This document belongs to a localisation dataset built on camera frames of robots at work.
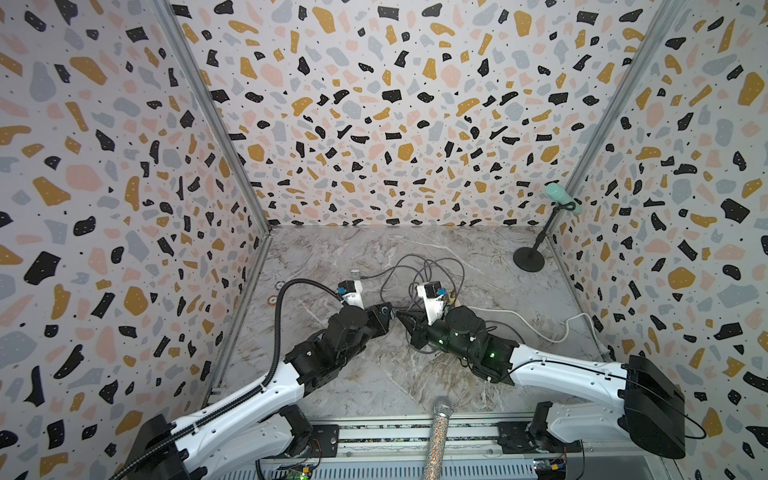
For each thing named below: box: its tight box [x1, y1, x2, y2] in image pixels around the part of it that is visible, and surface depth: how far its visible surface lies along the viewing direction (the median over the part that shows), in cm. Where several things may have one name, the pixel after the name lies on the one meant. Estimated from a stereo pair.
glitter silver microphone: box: [423, 400, 454, 480], surface depth 73 cm
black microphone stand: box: [513, 201, 576, 273], surface depth 112 cm
